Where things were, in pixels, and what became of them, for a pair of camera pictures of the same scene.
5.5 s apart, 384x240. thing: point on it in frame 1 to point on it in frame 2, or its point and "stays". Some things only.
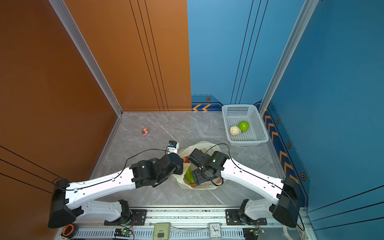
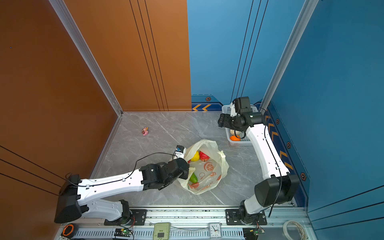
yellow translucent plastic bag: x=186 y=180 stays
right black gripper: x=198 y=179 to x=223 y=120
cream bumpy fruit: x=235 y=130 stays
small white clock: x=214 y=230 stays
